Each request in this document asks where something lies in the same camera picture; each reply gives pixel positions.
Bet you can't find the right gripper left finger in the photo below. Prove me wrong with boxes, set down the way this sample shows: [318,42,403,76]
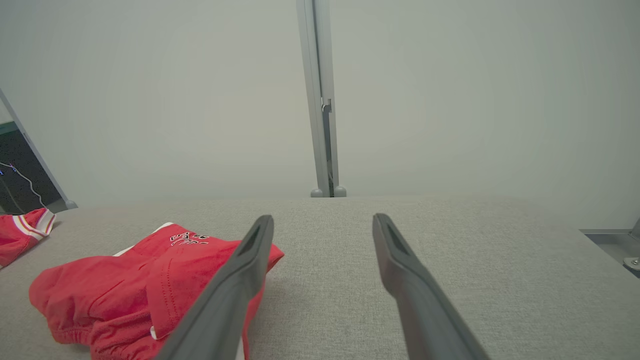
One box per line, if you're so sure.
[154,214,275,360]

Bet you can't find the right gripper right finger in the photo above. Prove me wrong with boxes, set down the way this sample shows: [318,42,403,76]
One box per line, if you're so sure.
[372,213,493,360]

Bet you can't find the red shorts white trim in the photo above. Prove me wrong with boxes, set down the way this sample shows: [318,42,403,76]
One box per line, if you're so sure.
[28,222,285,360]

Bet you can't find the red shirt white sleeves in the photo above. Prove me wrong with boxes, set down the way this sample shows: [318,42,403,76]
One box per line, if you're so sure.
[0,208,56,268]

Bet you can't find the grey metal floor bracket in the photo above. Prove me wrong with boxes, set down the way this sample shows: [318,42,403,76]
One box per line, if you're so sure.
[579,217,640,278]

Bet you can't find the grey metal door frame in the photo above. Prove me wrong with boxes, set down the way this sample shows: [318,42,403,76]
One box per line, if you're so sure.
[0,90,78,216]

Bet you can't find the grey metal partition post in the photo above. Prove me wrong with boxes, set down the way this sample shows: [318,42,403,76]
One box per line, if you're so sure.
[296,0,347,198]

